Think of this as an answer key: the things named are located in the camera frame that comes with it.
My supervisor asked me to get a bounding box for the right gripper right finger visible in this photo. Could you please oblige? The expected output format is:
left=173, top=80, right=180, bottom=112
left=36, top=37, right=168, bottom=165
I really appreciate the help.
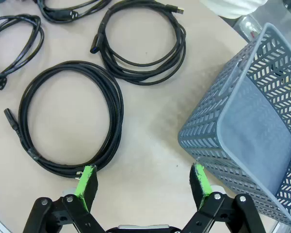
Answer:
left=181, top=164, right=267, bottom=233

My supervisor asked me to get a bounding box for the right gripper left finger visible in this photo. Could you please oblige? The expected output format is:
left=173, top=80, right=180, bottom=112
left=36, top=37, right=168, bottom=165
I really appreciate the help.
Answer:
left=23, top=165, right=105, bottom=233

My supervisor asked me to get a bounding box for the black power cable with clover plug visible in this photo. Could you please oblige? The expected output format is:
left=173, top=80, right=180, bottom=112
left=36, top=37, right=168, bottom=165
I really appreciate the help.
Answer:
left=36, top=0, right=112, bottom=24
left=0, top=14, right=45, bottom=92

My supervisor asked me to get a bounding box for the grey perforated plastic basket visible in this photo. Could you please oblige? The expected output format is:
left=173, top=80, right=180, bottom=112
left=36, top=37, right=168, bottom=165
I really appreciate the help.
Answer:
left=178, top=23, right=291, bottom=229

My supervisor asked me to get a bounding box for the large black braided cable coil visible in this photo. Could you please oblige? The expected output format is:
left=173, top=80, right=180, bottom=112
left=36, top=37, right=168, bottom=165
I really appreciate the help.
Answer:
left=3, top=60, right=124, bottom=179

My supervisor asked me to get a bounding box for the transparent plastic box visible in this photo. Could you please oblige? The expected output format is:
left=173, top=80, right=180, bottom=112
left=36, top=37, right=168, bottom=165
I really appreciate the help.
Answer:
left=237, top=14, right=266, bottom=42

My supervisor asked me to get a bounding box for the black USB cable coil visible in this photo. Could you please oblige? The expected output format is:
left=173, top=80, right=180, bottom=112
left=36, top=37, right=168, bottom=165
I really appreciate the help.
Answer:
left=89, top=0, right=187, bottom=85

